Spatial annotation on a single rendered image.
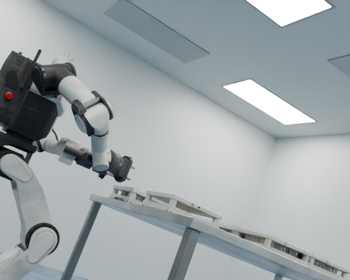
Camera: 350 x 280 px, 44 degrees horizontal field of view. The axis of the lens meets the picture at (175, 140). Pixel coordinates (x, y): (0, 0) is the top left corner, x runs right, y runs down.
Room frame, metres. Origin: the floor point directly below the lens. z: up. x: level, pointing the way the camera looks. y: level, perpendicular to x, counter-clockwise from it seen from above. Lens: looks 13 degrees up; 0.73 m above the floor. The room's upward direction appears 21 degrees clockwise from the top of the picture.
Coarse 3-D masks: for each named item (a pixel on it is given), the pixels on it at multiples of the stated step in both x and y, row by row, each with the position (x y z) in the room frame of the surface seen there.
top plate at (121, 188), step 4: (116, 188) 2.17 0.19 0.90; (120, 188) 2.13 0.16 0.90; (124, 188) 2.08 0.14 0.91; (128, 188) 2.04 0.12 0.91; (132, 188) 2.00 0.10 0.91; (128, 192) 2.11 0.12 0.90; (136, 192) 2.00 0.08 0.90; (140, 192) 2.01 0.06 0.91; (144, 192) 2.03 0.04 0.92; (144, 196) 2.03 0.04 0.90; (152, 200) 2.05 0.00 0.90; (156, 200) 2.05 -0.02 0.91
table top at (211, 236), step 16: (112, 208) 2.46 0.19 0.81; (128, 208) 1.94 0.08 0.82; (144, 208) 1.80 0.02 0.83; (160, 224) 2.17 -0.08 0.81; (176, 224) 1.61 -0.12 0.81; (192, 224) 1.46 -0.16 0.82; (208, 224) 1.49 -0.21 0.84; (208, 240) 1.86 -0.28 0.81; (224, 240) 1.52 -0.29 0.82; (240, 240) 1.55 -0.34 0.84; (240, 256) 2.31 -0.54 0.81; (256, 256) 1.69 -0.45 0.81; (272, 256) 1.62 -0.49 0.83; (272, 272) 2.98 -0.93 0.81; (288, 272) 2.02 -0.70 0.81; (304, 272) 1.70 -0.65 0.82; (320, 272) 1.74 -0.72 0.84
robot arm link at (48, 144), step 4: (52, 132) 2.24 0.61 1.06; (48, 136) 2.22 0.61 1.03; (52, 136) 2.23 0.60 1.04; (40, 140) 2.20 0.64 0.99; (44, 140) 2.21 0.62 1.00; (48, 140) 2.21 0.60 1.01; (52, 140) 2.19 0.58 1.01; (56, 140) 2.25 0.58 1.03; (40, 144) 2.20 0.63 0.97; (44, 144) 2.21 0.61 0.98; (48, 144) 2.17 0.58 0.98; (52, 144) 2.15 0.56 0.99; (40, 148) 2.21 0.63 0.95; (44, 148) 2.21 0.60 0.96; (48, 148) 2.17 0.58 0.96; (52, 148) 2.14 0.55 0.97; (40, 152) 2.22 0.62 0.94; (48, 152) 2.20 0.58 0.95; (52, 152) 2.17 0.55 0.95
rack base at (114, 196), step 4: (112, 196) 2.18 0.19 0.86; (116, 196) 2.13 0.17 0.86; (120, 196) 2.09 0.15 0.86; (124, 196) 2.05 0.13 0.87; (120, 200) 2.12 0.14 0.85; (124, 200) 2.03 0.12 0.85; (128, 200) 2.00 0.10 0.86; (132, 200) 2.00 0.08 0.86; (136, 200) 2.01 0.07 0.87; (140, 204) 2.02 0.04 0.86
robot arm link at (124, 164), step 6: (120, 156) 1.88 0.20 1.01; (126, 156) 1.96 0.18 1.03; (120, 162) 1.86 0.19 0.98; (126, 162) 1.93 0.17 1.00; (132, 162) 1.96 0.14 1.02; (114, 168) 1.86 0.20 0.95; (120, 168) 1.88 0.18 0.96; (126, 168) 1.94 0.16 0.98; (114, 174) 1.92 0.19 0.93; (120, 174) 1.92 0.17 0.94; (126, 174) 1.95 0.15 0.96; (120, 180) 1.95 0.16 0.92
